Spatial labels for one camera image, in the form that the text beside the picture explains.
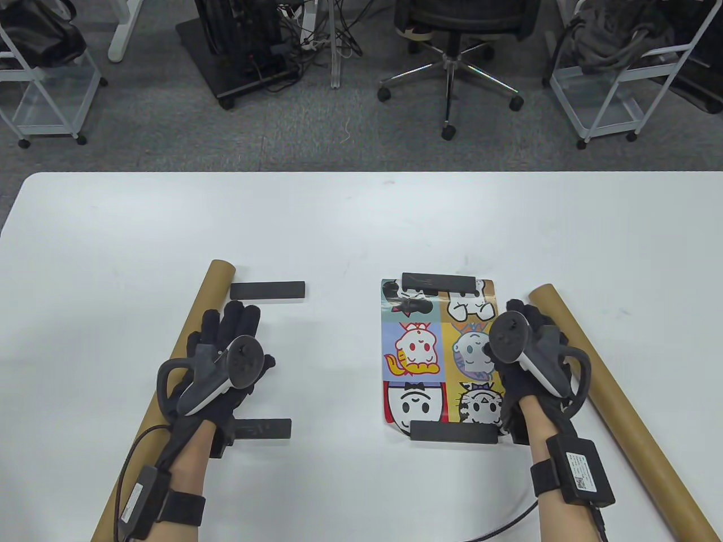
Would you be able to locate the person's left hand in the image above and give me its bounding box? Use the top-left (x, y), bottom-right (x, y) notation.
top-left (167, 300), bottom-right (277, 438)

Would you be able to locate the person's right hand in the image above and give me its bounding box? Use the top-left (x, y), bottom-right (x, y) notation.
top-left (480, 298), bottom-right (578, 438)

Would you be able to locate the brown cardboard mailing tube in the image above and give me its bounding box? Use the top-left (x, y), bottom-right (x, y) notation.
top-left (90, 260), bottom-right (237, 542)
top-left (528, 284), bottom-right (721, 542)

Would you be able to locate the black bar weight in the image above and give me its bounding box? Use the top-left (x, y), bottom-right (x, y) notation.
top-left (234, 419), bottom-right (293, 440)
top-left (411, 421), bottom-right (500, 444)
top-left (402, 273), bottom-right (477, 294)
top-left (230, 281), bottom-right (306, 303)

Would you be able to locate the colourful cartoon grid poster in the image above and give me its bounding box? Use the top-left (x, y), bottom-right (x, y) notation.
top-left (380, 278), bottom-right (503, 435)

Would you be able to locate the person's right forearm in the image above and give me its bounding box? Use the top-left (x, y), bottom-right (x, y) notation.
top-left (517, 395), bottom-right (599, 542)

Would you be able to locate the person's left forearm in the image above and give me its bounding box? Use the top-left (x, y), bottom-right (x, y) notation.
top-left (150, 421), bottom-right (218, 542)

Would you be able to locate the black wrist sensor box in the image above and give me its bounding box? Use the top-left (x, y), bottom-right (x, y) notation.
top-left (546, 436), bottom-right (616, 506)
top-left (119, 465), bottom-right (172, 540)

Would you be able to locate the white wheeled cart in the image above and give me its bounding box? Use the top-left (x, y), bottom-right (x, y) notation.
top-left (545, 0), bottom-right (723, 148)
top-left (0, 23), bottom-right (108, 148)

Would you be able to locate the black office chair chrome base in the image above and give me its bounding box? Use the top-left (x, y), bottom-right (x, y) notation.
top-left (377, 0), bottom-right (540, 141)

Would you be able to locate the black wheeled equipment stand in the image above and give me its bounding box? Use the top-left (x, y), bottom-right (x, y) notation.
top-left (175, 0), bottom-right (300, 110)

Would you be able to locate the white desk leg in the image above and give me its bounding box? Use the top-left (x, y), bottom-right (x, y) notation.
top-left (107, 0), bottom-right (145, 63)
top-left (330, 0), bottom-right (345, 90)

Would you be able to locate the grey crumpled cloth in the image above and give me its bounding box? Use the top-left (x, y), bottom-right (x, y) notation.
top-left (565, 0), bottom-right (678, 71)

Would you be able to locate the black bag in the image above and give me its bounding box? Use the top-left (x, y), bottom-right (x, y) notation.
top-left (0, 0), bottom-right (88, 68)

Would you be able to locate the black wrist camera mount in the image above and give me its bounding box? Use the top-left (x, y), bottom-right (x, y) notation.
top-left (500, 412), bottom-right (530, 447)
top-left (209, 418), bottom-right (235, 459)

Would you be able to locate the black wrist strap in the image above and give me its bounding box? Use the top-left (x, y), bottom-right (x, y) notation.
top-left (529, 460), bottom-right (563, 497)
top-left (158, 490), bottom-right (206, 528)

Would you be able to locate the tangle of black cables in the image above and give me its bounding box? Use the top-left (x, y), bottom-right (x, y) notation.
top-left (276, 0), bottom-right (374, 57)

